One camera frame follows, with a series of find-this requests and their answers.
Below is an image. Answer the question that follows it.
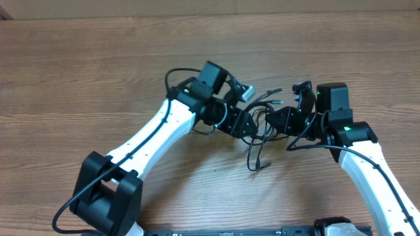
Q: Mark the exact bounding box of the long black usb cable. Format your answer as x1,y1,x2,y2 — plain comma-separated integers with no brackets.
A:
241,87,289,147

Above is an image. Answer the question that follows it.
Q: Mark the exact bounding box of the short black usb cable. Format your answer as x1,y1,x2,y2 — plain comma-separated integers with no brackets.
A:
246,124,272,172

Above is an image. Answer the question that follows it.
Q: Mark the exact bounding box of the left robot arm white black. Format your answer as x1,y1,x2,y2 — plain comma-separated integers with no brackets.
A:
66,61,257,235

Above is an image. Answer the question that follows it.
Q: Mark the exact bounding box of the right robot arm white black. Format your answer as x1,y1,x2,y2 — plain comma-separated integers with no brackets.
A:
265,81,419,235

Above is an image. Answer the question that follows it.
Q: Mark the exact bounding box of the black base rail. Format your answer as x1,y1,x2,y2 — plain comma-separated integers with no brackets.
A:
125,225,321,236

